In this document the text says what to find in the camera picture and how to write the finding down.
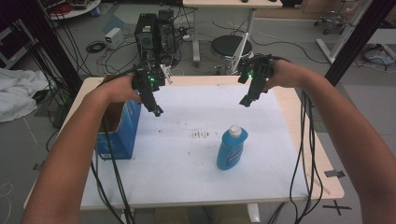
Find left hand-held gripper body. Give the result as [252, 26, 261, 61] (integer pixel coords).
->
[132, 60, 166, 95]

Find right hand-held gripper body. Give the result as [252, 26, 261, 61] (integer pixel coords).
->
[237, 54, 276, 85]

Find blue cardboard box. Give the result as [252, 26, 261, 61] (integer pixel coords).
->
[94, 99, 143, 161]

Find blue bottle with white cap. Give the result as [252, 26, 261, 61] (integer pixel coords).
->
[216, 124, 249, 172]

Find person's right hand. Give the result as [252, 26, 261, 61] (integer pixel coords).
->
[263, 59, 308, 91]

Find person's left hand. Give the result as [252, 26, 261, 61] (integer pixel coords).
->
[92, 74, 143, 105]

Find black round stool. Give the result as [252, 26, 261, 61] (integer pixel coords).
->
[210, 35, 253, 60]

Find black computer tower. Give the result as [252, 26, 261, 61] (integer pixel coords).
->
[156, 9, 177, 63]
[134, 12, 159, 61]

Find small white box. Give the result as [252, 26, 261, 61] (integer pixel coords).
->
[104, 27, 125, 50]

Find white-legged wooden desk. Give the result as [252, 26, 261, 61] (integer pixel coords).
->
[182, 0, 284, 68]

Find white table sheet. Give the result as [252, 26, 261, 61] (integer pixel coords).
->
[79, 84, 310, 209]

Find office chair base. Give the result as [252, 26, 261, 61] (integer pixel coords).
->
[313, 10, 350, 35]

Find white metal stand leg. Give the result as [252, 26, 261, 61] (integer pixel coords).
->
[316, 0, 375, 65]

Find white round table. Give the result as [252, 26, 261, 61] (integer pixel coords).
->
[46, 0, 103, 21]

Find black tape strip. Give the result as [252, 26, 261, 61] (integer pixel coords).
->
[323, 169, 347, 179]

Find person's khaki trousers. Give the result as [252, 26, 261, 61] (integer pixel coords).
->
[152, 205, 250, 224]

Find white cloth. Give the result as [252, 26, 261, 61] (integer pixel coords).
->
[0, 67, 50, 123]

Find black tape cross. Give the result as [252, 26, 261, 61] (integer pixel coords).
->
[321, 199, 352, 217]

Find black floor cable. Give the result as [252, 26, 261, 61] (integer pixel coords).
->
[250, 32, 322, 65]

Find coiled black cable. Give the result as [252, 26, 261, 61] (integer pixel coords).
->
[85, 40, 107, 54]

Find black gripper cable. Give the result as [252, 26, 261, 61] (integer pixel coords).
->
[289, 90, 325, 224]
[89, 115, 136, 224]

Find black metal post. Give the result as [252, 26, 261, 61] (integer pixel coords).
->
[323, 0, 396, 87]
[17, 0, 84, 92]

